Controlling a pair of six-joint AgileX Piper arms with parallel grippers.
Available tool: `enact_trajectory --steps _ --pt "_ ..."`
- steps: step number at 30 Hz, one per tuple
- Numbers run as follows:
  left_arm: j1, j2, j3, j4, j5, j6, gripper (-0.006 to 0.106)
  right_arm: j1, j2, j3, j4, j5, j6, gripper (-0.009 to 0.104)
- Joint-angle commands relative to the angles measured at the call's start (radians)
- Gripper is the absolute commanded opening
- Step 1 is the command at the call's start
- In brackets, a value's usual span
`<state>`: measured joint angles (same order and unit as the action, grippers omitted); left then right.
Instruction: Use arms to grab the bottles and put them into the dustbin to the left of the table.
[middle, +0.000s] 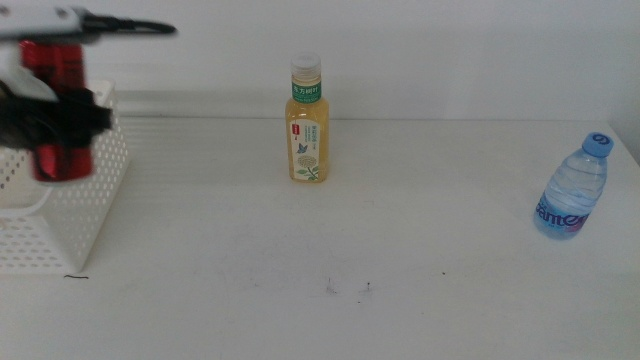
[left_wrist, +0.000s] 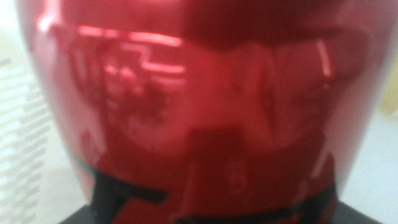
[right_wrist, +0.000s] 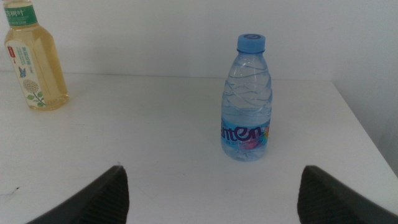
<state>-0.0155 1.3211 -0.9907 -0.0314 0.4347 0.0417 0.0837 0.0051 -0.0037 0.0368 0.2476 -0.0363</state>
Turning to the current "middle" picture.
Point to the white perforated plastic basket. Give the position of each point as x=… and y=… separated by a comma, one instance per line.
x=90, y=200

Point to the small water bottle blue cap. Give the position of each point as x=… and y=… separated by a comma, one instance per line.
x=572, y=195

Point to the yellow tea bottle green label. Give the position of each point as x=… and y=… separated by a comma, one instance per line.
x=307, y=135

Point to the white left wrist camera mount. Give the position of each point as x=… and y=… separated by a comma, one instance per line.
x=35, y=22

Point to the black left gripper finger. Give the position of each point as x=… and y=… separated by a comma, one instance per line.
x=70, y=120

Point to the red cola can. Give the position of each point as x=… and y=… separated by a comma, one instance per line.
x=60, y=65

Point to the small black thread scrap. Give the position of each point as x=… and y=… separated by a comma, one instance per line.
x=76, y=276

